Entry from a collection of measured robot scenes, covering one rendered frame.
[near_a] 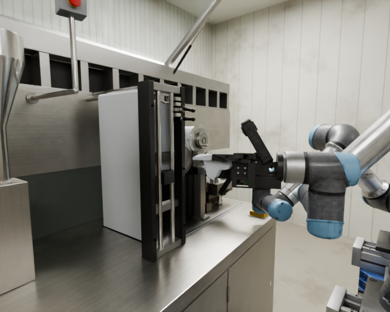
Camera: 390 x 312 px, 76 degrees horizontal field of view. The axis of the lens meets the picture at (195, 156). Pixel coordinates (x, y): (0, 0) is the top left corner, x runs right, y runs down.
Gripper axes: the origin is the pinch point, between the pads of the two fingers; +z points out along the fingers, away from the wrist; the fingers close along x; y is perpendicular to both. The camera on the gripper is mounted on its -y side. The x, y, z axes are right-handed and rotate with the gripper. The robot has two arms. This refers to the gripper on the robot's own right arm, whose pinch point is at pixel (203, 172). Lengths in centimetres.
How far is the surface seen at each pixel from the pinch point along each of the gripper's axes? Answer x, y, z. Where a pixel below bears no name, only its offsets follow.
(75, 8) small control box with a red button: 61, 53, -1
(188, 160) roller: 13.8, 7.5, -1.7
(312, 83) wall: -243, 76, 2
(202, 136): 7.0, 17.9, -4.5
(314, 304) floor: -92, -109, -38
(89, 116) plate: 40, 27, 31
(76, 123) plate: 46, 23, 31
